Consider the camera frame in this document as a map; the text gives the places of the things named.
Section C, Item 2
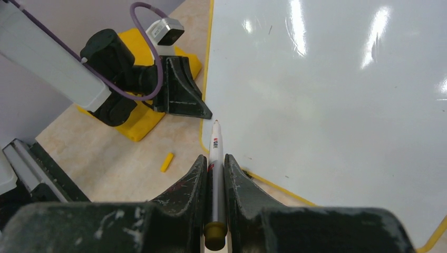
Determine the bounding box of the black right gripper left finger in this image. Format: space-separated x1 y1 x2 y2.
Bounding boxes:
1 155 207 252

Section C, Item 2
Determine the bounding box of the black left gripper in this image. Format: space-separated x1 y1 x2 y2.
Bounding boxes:
139 55 213 120

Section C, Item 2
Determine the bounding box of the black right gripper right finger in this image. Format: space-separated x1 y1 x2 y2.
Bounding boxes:
224 154 414 252

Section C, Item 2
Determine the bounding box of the white marker pen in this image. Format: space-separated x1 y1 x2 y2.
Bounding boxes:
203 120 228 251

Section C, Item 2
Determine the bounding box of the yellow marker cap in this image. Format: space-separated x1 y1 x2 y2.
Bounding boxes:
160 152 174 173

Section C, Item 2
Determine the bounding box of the white whiteboard yellow rim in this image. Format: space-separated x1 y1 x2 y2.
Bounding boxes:
205 1 446 252

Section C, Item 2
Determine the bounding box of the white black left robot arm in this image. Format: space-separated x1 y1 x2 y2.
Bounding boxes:
1 1 212 127

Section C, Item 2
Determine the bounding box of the yellow folded cloth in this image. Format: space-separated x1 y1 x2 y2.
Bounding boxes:
78 28 202 142

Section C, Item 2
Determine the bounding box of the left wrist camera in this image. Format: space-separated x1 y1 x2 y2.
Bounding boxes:
145 17 184 56

